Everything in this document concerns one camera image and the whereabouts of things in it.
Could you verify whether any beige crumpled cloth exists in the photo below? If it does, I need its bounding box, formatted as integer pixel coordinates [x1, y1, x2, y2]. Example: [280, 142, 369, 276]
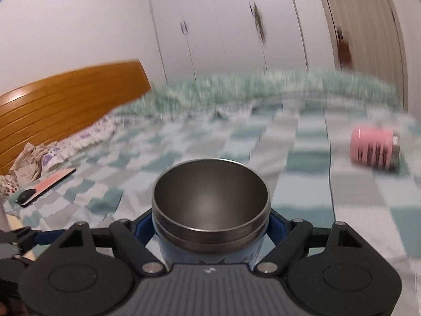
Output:
[9, 142, 45, 182]

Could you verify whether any floral pillow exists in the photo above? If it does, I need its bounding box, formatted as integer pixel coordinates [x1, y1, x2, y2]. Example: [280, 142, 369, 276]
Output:
[0, 115, 121, 200]

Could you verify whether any dark wardrobe door ornament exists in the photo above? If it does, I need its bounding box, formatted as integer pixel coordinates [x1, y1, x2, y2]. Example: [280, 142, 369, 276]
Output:
[249, 1, 268, 45]

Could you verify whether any brown door hanging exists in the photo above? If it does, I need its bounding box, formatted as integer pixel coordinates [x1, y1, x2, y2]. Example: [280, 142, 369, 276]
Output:
[335, 27, 353, 70]

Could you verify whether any beige door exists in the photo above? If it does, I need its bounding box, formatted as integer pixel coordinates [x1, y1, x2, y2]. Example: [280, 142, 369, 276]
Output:
[312, 0, 409, 73]

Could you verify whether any wooden headboard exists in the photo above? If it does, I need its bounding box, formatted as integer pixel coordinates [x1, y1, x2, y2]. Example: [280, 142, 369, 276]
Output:
[0, 60, 152, 176]

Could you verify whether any blue cup with steel interior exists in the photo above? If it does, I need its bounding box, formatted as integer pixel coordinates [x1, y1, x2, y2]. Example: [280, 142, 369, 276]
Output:
[151, 159, 272, 271]

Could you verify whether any pink and black phone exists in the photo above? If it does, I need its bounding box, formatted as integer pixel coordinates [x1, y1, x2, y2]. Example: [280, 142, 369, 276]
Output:
[16, 167, 77, 209]

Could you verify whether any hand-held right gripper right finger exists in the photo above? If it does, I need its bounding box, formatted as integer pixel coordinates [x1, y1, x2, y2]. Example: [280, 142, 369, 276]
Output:
[253, 211, 359, 276]

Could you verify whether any green patterned blanket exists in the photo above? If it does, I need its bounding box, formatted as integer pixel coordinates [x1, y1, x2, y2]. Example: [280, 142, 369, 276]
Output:
[112, 68, 406, 121]

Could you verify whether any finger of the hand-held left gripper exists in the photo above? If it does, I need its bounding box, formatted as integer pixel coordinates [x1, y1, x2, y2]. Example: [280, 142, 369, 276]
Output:
[14, 226, 65, 249]

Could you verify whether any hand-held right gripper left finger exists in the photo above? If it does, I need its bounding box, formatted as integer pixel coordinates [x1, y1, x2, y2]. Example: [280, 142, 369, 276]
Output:
[49, 211, 169, 274]

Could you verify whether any white wardrobe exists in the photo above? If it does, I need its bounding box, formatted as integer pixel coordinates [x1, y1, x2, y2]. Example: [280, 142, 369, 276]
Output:
[145, 0, 310, 84]

